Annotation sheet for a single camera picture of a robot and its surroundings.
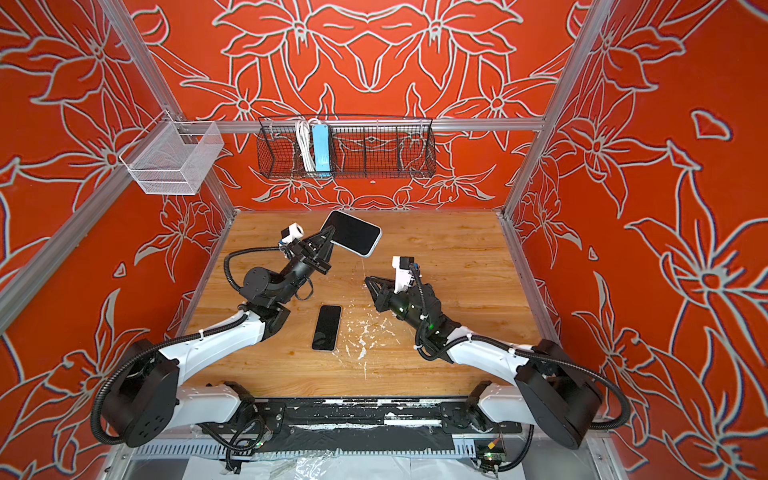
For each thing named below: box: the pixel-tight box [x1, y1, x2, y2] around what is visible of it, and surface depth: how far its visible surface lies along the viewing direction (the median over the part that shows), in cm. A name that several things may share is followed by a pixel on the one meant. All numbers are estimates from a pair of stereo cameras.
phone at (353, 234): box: [320, 210, 383, 258], surface depth 66 cm
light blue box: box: [312, 124, 330, 172], surface depth 91 cm
